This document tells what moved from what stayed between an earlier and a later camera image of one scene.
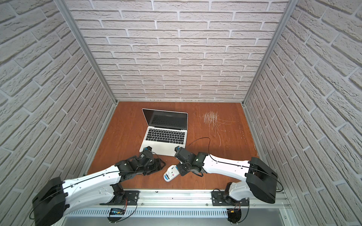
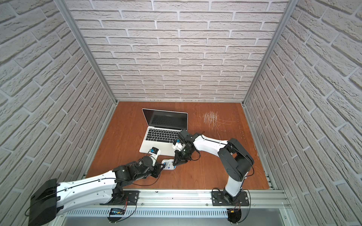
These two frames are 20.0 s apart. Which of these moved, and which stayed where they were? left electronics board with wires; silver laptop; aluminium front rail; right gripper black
Moved: right gripper black
Stayed: left electronics board with wires; aluminium front rail; silver laptop
